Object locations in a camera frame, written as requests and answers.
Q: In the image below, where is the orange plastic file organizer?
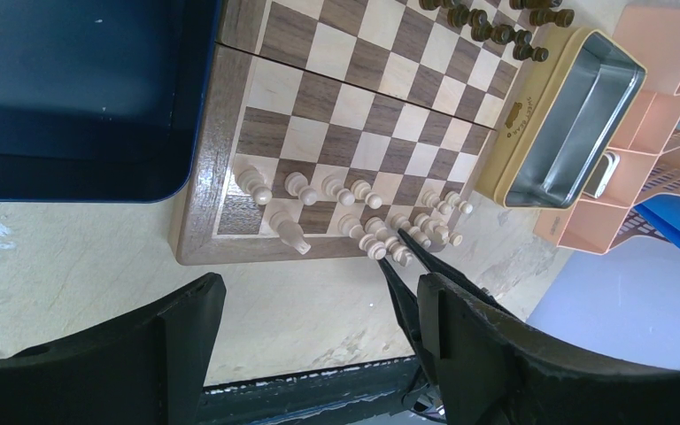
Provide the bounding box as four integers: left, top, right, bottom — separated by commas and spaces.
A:
534, 2, 680, 255

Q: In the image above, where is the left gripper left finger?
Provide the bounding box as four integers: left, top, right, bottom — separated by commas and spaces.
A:
0, 273, 227, 424

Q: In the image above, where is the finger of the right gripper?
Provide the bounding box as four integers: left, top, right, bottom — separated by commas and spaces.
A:
377, 259, 434, 382
397, 229, 511, 315

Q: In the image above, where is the wooden chess board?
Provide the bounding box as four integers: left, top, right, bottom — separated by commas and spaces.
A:
168, 0, 553, 267

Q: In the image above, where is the white chess pawn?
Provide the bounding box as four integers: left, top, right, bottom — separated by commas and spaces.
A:
269, 211, 311, 255
421, 190, 452, 215

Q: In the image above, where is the dark blue tin lid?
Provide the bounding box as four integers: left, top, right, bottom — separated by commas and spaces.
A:
0, 0, 222, 203

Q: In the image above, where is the gold metal tin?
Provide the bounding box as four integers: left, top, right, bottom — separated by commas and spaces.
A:
475, 27, 647, 209

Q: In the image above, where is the dark chess piece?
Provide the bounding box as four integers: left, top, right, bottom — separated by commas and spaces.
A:
529, 9, 576, 27
513, 44, 550, 63

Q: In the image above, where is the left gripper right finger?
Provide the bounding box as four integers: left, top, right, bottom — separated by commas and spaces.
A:
417, 274, 680, 424

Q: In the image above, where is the white chess piece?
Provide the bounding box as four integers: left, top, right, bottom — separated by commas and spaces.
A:
444, 191, 474, 214
338, 214, 387, 260
413, 212, 450, 244
444, 231, 463, 246
351, 180, 383, 209
390, 213, 431, 249
236, 166, 273, 205
364, 217, 413, 267
321, 175, 356, 206

